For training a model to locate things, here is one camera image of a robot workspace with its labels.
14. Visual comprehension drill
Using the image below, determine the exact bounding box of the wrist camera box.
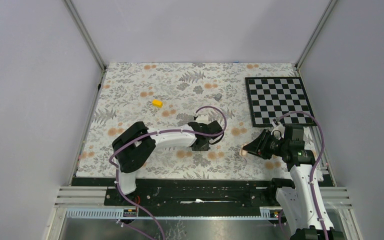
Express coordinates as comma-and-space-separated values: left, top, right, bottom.
271, 119, 285, 139
194, 113, 210, 124

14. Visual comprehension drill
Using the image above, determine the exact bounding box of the pink earbud charging case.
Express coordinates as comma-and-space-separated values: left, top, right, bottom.
239, 145, 248, 156

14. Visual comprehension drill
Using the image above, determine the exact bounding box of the purple cable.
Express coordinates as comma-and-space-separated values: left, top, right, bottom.
274, 111, 330, 240
108, 105, 228, 240

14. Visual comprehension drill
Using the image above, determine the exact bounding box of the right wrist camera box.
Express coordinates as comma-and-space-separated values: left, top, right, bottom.
271, 119, 285, 139

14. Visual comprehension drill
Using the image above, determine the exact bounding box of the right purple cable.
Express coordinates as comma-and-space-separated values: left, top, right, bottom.
274, 111, 330, 240

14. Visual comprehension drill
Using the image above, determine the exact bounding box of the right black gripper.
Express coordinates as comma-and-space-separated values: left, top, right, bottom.
242, 129, 289, 160

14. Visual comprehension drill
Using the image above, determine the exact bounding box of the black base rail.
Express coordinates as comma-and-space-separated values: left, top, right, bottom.
72, 177, 292, 217

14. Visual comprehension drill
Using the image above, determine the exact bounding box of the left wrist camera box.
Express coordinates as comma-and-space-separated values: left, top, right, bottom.
194, 113, 210, 124

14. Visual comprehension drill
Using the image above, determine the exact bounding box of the floral table mat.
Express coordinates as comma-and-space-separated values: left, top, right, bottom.
75, 62, 295, 180

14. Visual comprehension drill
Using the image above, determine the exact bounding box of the black white checkerboard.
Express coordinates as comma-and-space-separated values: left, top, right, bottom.
244, 77, 315, 127

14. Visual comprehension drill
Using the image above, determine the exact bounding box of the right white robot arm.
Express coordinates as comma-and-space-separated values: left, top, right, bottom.
242, 124, 345, 240

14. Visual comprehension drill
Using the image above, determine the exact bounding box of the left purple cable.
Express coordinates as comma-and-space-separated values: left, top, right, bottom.
108, 105, 228, 240

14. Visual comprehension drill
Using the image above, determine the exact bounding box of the yellow block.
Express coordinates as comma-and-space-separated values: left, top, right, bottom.
151, 99, 163, 108

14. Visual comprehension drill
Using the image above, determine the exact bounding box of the small grey block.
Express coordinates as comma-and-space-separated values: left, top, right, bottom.
214, 93, 223, 102

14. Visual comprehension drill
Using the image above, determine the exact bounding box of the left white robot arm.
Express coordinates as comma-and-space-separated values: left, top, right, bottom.
111, 120, 224, 206

